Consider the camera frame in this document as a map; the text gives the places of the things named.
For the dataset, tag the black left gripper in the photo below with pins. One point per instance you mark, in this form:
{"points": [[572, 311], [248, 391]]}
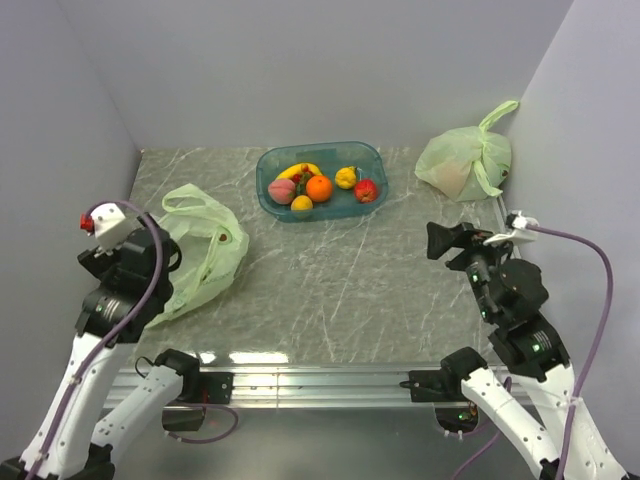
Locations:
{"points": [[101, 264]]}

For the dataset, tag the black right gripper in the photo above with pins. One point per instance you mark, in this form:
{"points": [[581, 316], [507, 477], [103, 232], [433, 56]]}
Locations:
{"points": [[472, 238]]}

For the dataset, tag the green plastic bag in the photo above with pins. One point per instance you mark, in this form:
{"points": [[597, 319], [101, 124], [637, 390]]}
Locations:
{"points": [[213, 245], [469, 163]]}

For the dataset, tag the red apple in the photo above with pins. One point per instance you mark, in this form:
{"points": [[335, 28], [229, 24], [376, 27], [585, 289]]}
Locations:
{"points": [[365, 191]]}

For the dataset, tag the yellow lemon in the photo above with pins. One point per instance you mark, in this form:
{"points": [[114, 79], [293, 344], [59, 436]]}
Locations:
{"points": [[346, 178]]}

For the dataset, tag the orange fruit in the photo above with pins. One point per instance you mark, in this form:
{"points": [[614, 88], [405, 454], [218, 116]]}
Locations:
{"points": [[319, 188]]}

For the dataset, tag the orange yellow mango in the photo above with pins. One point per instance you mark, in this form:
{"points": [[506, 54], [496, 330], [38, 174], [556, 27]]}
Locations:
{"points": [[301, 203]]}

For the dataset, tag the yellow banana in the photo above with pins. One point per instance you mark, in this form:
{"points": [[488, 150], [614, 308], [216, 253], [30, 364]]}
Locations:
{"points": [[298, 170]]}

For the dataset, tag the red peach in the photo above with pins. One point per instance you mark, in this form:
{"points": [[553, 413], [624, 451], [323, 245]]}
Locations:
{"points": [[282, 191]]}

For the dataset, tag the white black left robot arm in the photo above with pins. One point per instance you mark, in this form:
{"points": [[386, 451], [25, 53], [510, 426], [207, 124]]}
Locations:
{"points": [[76, 440]]}

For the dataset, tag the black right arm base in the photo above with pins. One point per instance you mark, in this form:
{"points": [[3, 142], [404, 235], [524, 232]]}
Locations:
{"points": [[453, 412]]}

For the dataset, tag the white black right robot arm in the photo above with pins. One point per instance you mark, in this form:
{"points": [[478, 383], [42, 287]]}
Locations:
{"points": [[561, 441]]}

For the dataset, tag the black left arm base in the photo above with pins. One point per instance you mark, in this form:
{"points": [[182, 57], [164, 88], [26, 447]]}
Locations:
{"points": [[188, 412]]}

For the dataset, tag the tied green plastic bag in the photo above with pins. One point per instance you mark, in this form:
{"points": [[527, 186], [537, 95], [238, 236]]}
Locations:
{"points": [[469, 163]]}

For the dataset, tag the teal transparent plastic basin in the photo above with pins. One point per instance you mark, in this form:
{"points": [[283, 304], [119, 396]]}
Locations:
{"points": [[329, 158]]}

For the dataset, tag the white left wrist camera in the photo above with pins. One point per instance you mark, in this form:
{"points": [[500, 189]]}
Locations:
{"points": [[108, 225]]}

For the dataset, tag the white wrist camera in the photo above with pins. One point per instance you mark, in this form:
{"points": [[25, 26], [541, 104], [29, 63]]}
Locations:
{"points": [[520, 229], [108, 225]]}

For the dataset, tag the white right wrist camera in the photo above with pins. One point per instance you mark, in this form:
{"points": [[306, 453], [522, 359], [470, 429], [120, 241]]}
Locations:
{"points": [[520, 229]]}

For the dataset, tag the aluminium mounting rail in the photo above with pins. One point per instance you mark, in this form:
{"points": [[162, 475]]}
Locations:
{"points": [[342, 386]]}

